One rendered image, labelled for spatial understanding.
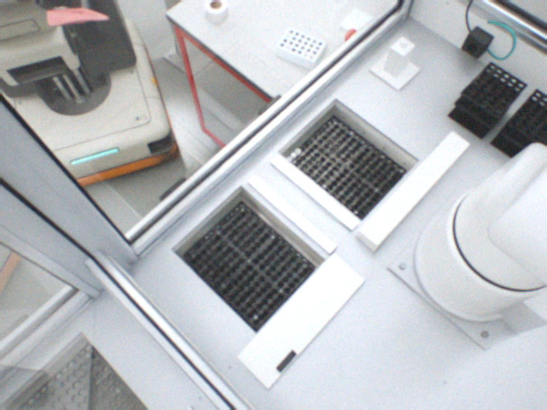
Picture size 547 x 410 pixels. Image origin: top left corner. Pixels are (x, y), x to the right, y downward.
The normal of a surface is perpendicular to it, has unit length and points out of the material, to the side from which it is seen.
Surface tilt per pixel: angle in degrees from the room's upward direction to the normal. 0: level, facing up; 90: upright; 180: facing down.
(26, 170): 90
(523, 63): 90
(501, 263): 73
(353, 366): 0
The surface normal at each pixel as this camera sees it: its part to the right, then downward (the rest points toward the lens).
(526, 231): -0.59, 0.36
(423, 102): 0.00, -0.40
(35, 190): 0.72, 0.63
